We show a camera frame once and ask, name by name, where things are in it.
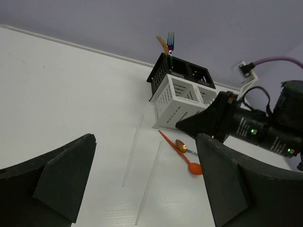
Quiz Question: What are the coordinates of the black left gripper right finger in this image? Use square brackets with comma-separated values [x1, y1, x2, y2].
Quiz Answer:
[196, 134, 303, 227]

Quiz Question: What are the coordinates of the orange plastic spoon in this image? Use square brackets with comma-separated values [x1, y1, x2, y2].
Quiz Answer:
[158, 130, 203, 175]

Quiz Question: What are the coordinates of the iridescent rainbow metal fork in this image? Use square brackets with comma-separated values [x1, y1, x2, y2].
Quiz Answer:
[167, 32, 175, 71]

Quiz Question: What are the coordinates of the black utensil caddy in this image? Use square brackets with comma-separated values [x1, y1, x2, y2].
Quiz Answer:
[147, 53, 217, 103]

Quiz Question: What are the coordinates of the amber plastic fork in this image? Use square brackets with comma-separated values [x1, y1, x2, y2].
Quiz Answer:
[156, 36, 170, 56]

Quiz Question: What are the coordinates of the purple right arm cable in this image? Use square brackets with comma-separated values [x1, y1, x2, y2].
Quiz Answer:
[253, 55, 303, 70]

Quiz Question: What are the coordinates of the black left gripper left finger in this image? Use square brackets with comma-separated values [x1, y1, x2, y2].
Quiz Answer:
[0, 134, 97, 227]

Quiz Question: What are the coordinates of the white utensil caddy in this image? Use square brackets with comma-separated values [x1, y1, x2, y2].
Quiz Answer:
[150, 74, 217, 130]

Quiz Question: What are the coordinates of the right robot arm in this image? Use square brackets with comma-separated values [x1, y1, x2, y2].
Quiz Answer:
[175, 80, 303, 158]

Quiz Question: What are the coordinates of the white chopstick long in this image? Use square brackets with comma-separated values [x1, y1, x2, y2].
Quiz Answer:
[135, 141, 163, 225]

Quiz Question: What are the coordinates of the gold metal spoon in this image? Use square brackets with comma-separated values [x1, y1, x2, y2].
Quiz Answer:
[175, 140, 198, 156]

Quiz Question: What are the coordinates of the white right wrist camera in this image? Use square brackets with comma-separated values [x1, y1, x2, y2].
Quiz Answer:
[232, 61, 258, 101]

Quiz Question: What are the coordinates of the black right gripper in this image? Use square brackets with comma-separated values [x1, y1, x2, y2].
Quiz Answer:
[175, 92, 303, 157]

